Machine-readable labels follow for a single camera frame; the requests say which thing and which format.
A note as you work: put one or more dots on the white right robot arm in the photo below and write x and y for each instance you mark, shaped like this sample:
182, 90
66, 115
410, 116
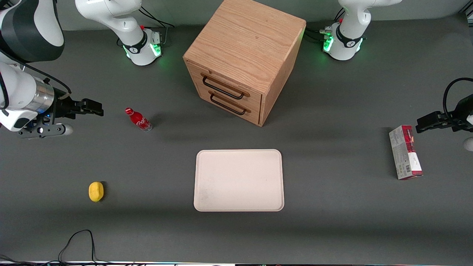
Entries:
22, 92

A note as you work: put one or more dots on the yellow lemon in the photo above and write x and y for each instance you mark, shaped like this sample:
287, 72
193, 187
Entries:
96, 191

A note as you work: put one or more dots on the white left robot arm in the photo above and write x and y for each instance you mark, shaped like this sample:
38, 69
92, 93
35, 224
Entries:
349, 33

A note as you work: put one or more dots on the red coke bottle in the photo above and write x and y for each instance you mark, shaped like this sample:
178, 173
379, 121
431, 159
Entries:
139, 120

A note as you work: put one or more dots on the red grey carton box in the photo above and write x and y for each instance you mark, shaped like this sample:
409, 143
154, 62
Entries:
405, 153

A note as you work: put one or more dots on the wooden drawer cabinet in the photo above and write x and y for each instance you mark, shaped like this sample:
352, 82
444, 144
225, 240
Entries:
245, 40

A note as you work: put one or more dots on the cream plastic tray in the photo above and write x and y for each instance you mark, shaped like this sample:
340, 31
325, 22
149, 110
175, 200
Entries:
238, 180

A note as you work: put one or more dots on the wooden drawer front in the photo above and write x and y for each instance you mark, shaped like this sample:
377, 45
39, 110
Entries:
225, 82
227, 111

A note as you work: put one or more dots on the metal frame rail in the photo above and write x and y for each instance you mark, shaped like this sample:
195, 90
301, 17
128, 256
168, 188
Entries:
467, 14

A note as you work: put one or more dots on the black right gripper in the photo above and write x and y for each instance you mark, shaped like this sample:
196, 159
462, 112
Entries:
63, 107

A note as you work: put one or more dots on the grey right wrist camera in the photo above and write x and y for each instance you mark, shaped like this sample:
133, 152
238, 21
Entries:
44, 130

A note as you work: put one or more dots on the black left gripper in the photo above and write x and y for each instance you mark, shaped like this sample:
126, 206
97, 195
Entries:
455, 121

